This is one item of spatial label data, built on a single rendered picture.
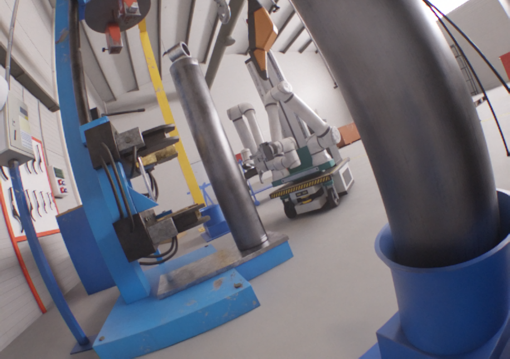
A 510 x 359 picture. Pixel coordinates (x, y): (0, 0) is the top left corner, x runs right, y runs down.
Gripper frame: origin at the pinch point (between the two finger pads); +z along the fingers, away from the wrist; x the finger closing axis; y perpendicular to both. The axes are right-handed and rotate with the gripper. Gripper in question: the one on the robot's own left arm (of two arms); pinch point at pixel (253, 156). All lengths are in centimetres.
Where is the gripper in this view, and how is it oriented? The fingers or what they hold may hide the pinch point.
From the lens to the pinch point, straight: 164.0
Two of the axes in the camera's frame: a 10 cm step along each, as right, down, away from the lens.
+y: 3.2, -1.4, -9.4
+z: -8.7, 3.5, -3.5
